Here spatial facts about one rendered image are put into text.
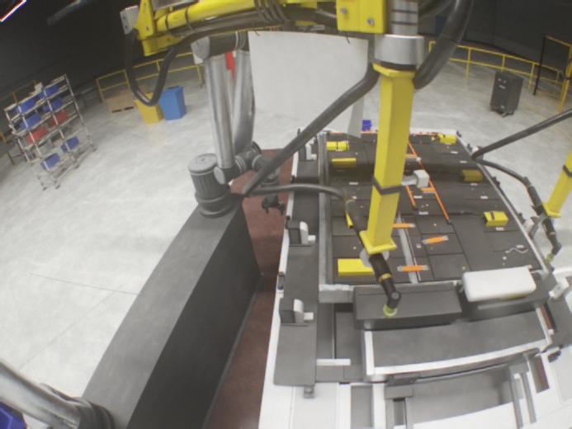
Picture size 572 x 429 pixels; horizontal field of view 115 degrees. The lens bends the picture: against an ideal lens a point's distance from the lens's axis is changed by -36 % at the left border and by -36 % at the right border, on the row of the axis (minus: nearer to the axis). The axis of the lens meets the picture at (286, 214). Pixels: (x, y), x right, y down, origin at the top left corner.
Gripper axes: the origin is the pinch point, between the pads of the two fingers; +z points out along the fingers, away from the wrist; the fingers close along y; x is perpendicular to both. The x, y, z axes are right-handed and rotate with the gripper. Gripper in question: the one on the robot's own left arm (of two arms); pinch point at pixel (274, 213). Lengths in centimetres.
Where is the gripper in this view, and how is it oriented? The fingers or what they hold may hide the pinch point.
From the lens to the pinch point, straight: 176.0
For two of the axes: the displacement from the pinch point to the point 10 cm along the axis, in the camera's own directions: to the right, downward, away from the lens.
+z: 0.9, 7.5, 6.6
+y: -9.6, -1.0, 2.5
